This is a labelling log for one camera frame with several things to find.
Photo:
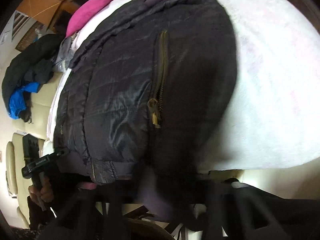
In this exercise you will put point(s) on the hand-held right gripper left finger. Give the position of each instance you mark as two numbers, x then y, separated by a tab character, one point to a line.
82	212

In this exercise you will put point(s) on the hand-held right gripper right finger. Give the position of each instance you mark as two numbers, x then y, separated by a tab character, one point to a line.
237	212

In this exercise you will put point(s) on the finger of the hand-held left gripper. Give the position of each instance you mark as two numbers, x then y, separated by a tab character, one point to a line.
61	153

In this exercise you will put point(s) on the dark quilted jacket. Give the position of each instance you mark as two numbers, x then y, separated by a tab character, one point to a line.
120	92

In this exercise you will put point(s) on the person's left hand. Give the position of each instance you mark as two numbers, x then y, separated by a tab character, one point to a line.
46	195

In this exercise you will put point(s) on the blue jacket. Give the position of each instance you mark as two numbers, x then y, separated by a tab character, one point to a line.
17	102

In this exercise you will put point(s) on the cream leather sofa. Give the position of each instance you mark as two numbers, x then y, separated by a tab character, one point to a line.
42	100

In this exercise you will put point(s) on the black puffer coat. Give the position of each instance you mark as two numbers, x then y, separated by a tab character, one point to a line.
22	62

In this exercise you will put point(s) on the grey garment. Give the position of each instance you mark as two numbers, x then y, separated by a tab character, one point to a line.
63	55

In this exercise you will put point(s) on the wooden door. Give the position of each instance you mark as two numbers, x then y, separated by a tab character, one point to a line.
27	40

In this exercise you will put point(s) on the white bed blanket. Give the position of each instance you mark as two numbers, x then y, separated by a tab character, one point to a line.
270	92

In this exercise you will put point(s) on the pink pillow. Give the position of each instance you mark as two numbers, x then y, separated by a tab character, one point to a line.
87	15

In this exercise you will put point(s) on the wooden pillar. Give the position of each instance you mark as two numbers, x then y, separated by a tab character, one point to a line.
42	5

